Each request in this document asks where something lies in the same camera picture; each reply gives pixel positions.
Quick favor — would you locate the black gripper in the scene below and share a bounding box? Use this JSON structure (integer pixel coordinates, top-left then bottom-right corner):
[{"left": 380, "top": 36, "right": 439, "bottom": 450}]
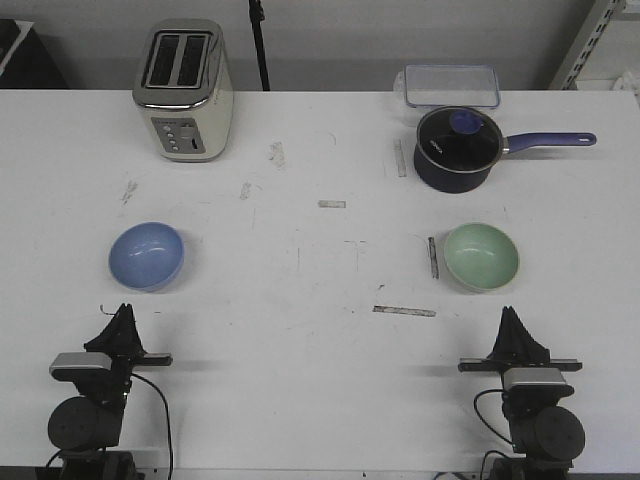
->
[
  {"left": 458, "top": 306, "right": 582, "bottom": 382},
  {"left": 74, "top": 304, "right": 173, "bottom": 400}
]

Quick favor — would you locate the blue bowl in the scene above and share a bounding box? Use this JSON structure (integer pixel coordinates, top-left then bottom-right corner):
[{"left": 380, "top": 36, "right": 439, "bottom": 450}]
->
[{"left": 108, "top": 222, "right": 185, "bottom": 292}]

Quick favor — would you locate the green bowl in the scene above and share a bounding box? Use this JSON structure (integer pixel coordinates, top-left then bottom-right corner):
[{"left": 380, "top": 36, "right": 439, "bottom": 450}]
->
[{"left": 443, "top": 222, "right": 520, "bottom": 292}]

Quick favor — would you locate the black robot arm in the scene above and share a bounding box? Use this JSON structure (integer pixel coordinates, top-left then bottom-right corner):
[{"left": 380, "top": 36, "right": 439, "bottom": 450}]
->
[
  {"left": 47, "top": 303, "right": 173, "bottom": 479},
  {"left": 458, "top": 306, "right": 586, "bottom": 479}
]

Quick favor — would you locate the glass pot lid blue knob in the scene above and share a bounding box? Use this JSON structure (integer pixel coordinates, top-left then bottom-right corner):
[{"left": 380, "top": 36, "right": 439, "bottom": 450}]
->
[{"left": 417, "top": 106, "right": 503, "bottom": 172}]

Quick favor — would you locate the silver two-slot toaster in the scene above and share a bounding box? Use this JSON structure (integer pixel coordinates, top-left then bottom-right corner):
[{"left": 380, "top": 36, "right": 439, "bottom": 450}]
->
[{"left": 132, "top": 18, "right": 234, "bottom": 163}]

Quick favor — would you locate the clear plastic food container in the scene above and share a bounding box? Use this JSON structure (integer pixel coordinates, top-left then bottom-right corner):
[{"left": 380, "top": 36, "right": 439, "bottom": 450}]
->
[{"left": 393, "top": 64, "right": 501, "bottom": 108}]

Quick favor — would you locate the black tripod pole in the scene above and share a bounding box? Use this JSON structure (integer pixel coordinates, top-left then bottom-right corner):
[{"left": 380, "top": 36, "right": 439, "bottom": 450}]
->
[{"left": 248, "top": 0, "right": 271, "bottom": 91}]

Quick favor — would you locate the grey metal shelf upright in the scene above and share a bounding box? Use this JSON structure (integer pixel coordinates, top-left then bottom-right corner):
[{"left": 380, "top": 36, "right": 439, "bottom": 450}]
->
[{"left": 548, "top": 0, "right": 622, "bottom": 90}]

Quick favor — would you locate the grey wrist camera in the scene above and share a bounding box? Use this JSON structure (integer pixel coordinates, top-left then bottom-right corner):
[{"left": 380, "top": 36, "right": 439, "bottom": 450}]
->
[
  {"left": 502, "top": 367, "right": 575, "bottom": 398},
  {"left": 49, "top": 352, "right": 112, "bottom": 382}
]

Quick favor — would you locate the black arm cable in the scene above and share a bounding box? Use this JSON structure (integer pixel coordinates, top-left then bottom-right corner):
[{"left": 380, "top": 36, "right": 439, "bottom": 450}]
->
[
  {"left": 473, "top": 388, "right": 516, "bottom": 476},
  {"left": 130, "top": 372, "right": 175, "bottom": 476}
]

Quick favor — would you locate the blue saucepan with handle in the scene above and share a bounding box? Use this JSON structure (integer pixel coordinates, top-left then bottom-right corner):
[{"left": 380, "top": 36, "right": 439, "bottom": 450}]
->
[{"left": 414, "top": 106, "right": 597, "bottom": 194}]

